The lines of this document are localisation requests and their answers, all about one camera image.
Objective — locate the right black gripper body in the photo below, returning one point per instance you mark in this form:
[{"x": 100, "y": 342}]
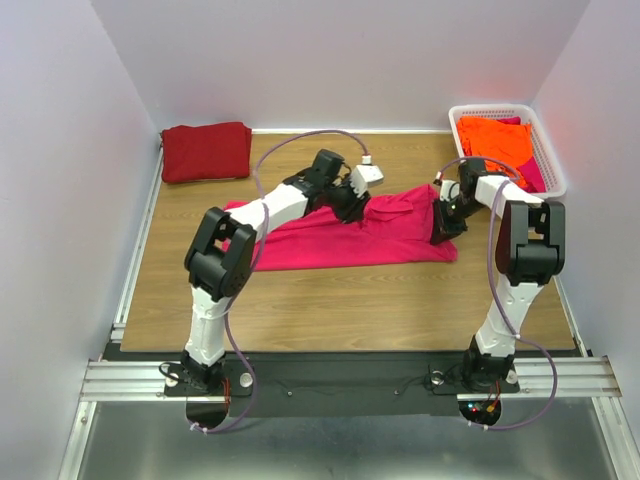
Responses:
[{"x": 445, "y": 225}]

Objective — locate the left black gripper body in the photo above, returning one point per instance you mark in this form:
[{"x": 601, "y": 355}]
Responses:
[{"x": 350, "y": 206}]

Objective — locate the magenta t shirt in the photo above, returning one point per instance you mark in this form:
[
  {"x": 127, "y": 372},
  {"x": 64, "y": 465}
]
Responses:
[{"x": 396, "y": 229}]

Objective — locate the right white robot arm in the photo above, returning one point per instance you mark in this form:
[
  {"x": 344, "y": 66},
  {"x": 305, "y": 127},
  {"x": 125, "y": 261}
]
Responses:
[{"x": 526, "y": 250}]

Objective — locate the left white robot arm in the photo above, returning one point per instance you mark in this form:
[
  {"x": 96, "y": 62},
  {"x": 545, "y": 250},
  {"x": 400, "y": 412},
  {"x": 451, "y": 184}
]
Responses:
[{"x": 227, "y": 244}]

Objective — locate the orange t shirt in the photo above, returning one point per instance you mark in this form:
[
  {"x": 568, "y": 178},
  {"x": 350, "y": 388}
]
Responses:
[{"x": 508, "y": 142}]

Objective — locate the dark pink t shirt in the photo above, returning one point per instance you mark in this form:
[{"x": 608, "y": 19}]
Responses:
[{"x": 532, "y": 175}]

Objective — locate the white plastic basket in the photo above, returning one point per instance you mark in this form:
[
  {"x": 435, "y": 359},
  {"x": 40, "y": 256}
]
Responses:
[{"x": 544, "y": 155}]

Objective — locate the folded dark red t shirt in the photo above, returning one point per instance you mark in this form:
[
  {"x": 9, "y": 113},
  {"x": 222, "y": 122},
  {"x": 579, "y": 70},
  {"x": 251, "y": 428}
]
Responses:
[{"x": 209, "y": 152}]

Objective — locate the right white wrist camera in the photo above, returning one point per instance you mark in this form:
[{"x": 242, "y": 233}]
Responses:
[{"x": 448, "y": 189}]

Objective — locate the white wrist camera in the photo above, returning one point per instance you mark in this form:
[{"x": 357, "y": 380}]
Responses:
[
  {"x": 448, "y": 189},
  {"x": 364, "y": 176}
]

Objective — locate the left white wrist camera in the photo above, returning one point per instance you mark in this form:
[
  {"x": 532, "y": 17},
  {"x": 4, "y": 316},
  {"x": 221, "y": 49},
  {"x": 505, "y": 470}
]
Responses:
[{"x": 364, "y": 176}]

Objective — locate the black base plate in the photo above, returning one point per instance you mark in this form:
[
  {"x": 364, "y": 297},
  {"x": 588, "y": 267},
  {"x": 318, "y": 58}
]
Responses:
[{"x": 339, "y": 384}]

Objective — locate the aluminium rail frame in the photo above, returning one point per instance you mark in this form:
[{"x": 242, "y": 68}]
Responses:
[{"x": 126, "y": 428}]

